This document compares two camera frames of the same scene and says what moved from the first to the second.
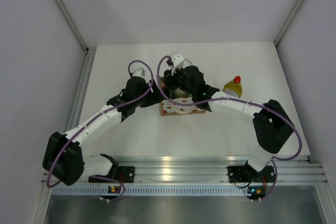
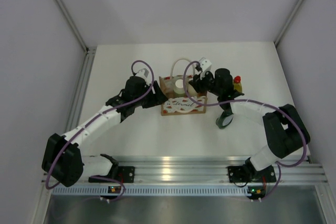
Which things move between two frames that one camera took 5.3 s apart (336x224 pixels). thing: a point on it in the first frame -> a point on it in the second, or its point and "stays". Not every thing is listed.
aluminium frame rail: (298, 169) stays
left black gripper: (154, 97) stays
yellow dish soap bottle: (234, 87) stays
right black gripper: (169, 78) -> (198, 83)
